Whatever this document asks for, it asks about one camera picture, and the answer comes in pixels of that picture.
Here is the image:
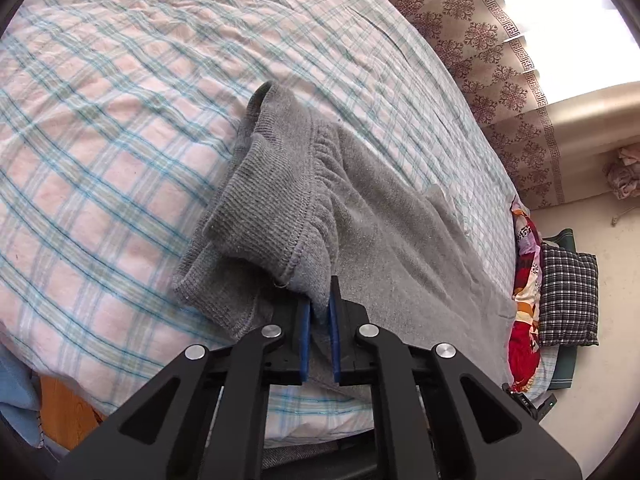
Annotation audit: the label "beige window ledge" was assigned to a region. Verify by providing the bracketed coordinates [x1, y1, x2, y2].
[544, 81, 640, 207]

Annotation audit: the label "red floral quilt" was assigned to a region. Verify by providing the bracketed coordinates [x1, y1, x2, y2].
[507, 195, 543, 393]

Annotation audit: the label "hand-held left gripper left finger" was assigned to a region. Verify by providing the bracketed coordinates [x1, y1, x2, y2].
[52, 300, 312, 480]

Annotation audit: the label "pink plaid bed sheet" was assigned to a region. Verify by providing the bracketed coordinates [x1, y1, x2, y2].
[0, 0, 521, 448]

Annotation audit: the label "crumpled pink cloth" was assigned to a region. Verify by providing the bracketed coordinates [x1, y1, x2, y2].
[602, 144, 640, 201]

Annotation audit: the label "brown patterned curtain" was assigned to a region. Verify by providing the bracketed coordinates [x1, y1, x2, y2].
[350, 0, 566, 211]

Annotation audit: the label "wooden bed frame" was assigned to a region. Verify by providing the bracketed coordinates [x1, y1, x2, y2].
[39, 374, 105, 452]

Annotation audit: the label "black white checkered pillow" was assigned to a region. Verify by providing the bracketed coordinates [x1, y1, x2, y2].
[539, 244, 600, 348]

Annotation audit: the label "grey pants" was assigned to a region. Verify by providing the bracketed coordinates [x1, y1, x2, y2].
[172, 81, 518, 403]

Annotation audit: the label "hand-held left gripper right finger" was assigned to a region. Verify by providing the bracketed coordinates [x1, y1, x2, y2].
[327, 276, 584, 480]

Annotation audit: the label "blue cloth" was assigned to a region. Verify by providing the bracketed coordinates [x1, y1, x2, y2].
[0, 345, 46, 450]

